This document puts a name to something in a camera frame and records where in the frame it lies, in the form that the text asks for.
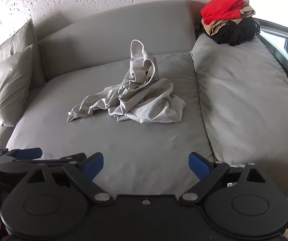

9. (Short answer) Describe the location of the black cloth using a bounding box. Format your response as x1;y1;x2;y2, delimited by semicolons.
213;17;261;47

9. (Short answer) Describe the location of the glass side table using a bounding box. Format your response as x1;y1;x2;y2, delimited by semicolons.
258;29;288;101

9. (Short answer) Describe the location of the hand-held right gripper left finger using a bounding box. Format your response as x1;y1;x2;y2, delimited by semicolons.
27;152;113;205

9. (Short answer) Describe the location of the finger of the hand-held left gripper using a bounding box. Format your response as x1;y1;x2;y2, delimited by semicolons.
0;148;43;161
40;153;87;166

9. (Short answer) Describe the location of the red cloth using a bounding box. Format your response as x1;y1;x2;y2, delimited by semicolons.
200;0;245;25

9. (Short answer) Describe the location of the large beige pillow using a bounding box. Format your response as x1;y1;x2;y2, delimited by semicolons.
0;44;34;127

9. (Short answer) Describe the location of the grey padded seat cushion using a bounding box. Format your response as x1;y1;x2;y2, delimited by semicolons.
190;31;288;195

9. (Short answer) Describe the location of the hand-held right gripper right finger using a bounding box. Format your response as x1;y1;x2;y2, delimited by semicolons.
179;152;265;205

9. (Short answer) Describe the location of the grey fabric sofa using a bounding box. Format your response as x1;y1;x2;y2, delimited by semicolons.
0;0;288;196

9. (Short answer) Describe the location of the tan cloth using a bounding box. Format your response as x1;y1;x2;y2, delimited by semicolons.
201;5;256;36

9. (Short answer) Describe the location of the white t-shirt with script print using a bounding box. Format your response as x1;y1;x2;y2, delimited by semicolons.
67;39;186;124

